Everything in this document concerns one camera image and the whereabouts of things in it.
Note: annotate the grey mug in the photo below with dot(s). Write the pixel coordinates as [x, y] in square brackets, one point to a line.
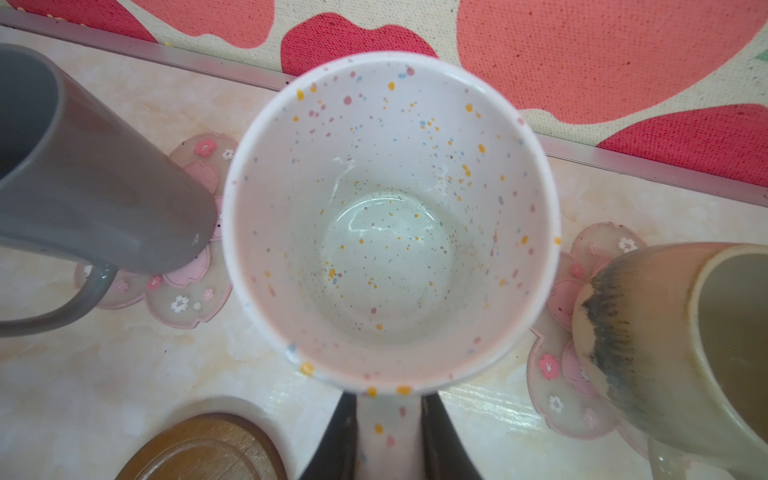
[80, 184]

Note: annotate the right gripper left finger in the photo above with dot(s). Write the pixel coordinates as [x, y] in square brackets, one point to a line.
[335, 456]

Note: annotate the brown round coaster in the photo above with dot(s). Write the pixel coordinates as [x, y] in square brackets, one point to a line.
[209, 446]

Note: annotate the white mug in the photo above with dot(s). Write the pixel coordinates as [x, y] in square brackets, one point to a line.
[391, 226]

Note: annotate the pink flower coaster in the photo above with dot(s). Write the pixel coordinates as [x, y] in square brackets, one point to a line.
[195, 293]
[559, 387]

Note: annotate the beige mug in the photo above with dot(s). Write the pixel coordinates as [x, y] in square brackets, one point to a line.
[674, 338]

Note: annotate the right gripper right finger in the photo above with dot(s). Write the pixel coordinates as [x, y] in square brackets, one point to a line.
[445, 457]

